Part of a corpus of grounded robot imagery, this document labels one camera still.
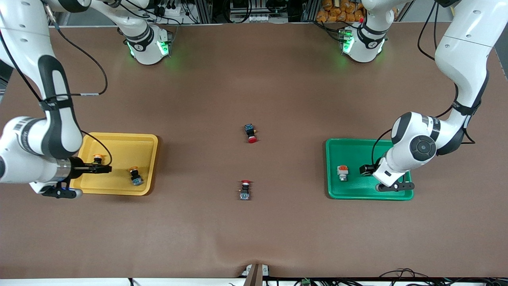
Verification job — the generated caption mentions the yellow push button silver block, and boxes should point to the yellow push button silver block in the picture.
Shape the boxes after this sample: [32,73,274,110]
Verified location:
[128,166,144,187]

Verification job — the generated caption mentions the green plastic tray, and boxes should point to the green plastic tray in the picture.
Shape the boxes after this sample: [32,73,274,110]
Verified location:
[325,138,415,201]

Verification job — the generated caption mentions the yellow plastic tray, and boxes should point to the yellow plastic tray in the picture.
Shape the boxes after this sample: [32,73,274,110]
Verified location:
[69,133,159,196]

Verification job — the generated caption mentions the red mushroom push button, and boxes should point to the red mushroom push button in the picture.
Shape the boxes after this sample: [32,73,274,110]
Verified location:
[244,124,259,144]
[239,180,253,201]

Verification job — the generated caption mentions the brown table mat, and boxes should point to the brown table mat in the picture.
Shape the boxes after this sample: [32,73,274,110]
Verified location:
[0,22,508,278]

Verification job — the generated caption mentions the pile of orange packets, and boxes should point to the pile of orange packets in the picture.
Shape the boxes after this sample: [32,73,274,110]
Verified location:
[316,0,366,23]

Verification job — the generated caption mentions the white power strip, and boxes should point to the white power strip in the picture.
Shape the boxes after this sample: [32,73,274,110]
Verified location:
[229,13,272,23]

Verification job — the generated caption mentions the aluminium profile rack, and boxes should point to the aluminium profile rack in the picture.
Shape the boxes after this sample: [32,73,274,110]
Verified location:
[198,0,318,23]

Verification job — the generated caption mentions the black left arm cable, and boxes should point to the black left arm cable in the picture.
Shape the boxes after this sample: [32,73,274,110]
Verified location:
[371,0,477,165]

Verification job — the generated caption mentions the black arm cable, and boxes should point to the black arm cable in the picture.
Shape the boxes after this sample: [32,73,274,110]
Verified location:
[42,0,114,167]
[371,0,477,165]

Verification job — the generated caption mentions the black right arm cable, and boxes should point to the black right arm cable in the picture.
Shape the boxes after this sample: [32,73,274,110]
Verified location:
[42,0,114,167]

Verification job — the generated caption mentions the tangle of black cables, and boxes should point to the tangle of black cables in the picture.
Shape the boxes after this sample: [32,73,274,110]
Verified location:
[377,268,508,286]

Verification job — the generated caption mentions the metal table clamp bracket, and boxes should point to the metal table clamp bracket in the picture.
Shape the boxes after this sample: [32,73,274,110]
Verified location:
[241,263,270,286]

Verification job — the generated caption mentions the black cable bundle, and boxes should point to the black cable bundle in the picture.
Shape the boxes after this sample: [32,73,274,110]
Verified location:
[153,0,201,24]

